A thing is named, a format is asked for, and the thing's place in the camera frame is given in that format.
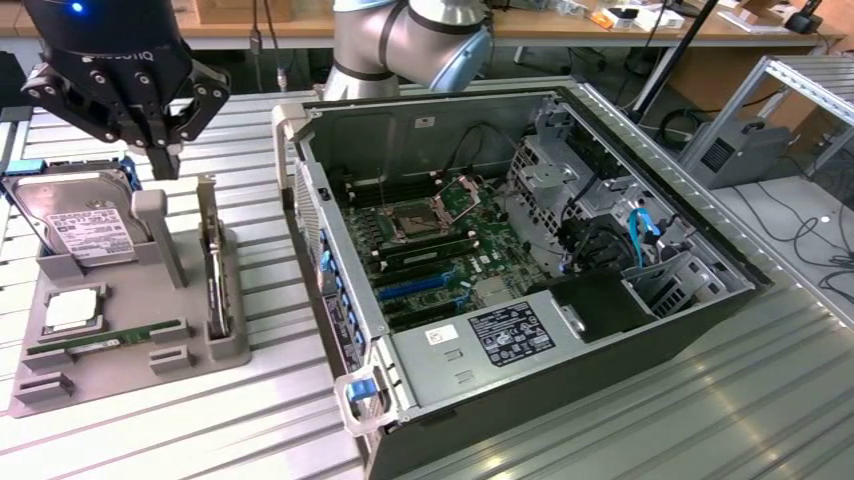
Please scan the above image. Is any metal socket cover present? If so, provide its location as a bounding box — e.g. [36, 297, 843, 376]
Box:
[431, 174, 487, 222]

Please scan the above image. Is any blue expansion slot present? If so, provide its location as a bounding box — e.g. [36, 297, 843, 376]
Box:
[375, 271, 460, 302]

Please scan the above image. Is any black tripod pole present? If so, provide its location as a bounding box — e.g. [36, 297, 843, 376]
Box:
[630, 0, 723, 115]

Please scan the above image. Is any brown cardboard box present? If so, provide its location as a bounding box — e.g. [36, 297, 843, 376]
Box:
[716, 0, 794, 35]

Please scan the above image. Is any green RAM stick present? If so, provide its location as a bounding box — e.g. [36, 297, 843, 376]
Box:
[26, 319, 183, 355]

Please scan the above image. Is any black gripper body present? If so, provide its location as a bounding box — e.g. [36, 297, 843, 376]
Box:
[22, 0, 199, 145]

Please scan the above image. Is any silver hard disk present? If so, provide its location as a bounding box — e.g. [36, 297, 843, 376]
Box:
[0, 168, 152, 270]

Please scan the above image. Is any CPU socket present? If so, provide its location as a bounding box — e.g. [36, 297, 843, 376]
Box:
[388, 198, 463, 242]

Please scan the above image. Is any grey power supply unit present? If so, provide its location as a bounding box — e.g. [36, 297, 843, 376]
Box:
[388, 291, 592, 409]

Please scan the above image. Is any long wooden desk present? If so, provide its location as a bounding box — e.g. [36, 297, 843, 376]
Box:
[0, 0, 847, 66]

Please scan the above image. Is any open black PC case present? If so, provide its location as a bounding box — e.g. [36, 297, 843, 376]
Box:
[271, 84, 775, 480]

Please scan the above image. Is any wooden box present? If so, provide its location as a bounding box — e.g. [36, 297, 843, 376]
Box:
[197, 0, 299, 24]

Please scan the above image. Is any silver CPU chip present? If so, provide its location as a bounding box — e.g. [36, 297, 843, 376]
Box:
[41, 289, 109, 335]

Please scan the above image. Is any thin cable with plug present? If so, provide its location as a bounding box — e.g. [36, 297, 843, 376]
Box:
[247, 0, 293, 96]

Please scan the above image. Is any black chair base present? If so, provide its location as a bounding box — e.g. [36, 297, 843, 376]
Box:
[512, 47, 610, 77]

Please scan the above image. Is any perforated metal drive cage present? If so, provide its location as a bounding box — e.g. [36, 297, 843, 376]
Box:
[504, 132, 587, 275]

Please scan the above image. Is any blue disk caddy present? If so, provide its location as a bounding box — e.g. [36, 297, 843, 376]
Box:
[0, 155, 143, 201]

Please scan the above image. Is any grey parts rack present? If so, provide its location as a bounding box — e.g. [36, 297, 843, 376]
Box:
[9, 189, 253, 420]

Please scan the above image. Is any silver chipset heatsink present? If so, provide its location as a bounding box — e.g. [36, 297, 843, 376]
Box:
[471, 278, 514, 305]

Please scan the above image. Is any long black cable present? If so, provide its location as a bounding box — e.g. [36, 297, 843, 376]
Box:
[752, 182, 854, 301]

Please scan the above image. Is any grey controller box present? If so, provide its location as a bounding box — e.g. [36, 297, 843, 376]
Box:
[696, 119, 814, 190]

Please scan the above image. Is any aluminium profile frame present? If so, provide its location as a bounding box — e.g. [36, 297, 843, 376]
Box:
[676, 53, 854, 194]

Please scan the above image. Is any metal disk bay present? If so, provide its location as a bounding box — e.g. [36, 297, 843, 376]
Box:
[619, 247, 732, 322]

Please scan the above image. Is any black plastic shroud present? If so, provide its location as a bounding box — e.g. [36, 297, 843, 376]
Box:
[524, 271, 660, 345]

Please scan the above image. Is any green motherboard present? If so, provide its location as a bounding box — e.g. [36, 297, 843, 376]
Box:
[337, 172, 556, 335]

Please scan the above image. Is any white device box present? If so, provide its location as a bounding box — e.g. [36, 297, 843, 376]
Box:
[599, 5, 643, 30]

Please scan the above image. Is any blue wire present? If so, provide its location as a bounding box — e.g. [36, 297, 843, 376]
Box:
[627, 206, 660, 272]

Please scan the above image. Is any black RAM stick with label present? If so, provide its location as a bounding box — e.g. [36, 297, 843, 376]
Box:
[379, 240, 479, 269]

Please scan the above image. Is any black RAM slot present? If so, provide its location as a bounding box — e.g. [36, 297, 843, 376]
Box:
[349, 187, 441, 210]
[345, 177, 435, 199]
[369, 230, 472, 256]

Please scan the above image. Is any graphics card with metal bracket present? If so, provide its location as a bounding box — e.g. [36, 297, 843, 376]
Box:
[196, 173, 236, 341]

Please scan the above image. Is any white carton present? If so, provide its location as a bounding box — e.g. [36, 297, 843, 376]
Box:
[632, 7, 688, 30]

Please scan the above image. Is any black cable coil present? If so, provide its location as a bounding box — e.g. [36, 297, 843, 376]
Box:
[658, 108, 714, 150]

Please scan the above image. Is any black expansion slot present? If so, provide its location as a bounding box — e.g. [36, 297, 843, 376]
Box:
[369, 263, 449, 290]
[384, 298, 468, 329]

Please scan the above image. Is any black looped wire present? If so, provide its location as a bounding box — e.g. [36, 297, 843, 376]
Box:
[449, 123, 522, 171]

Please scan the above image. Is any black wire bundle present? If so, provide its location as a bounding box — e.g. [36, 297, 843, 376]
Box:
[558, 214, 634, 277]

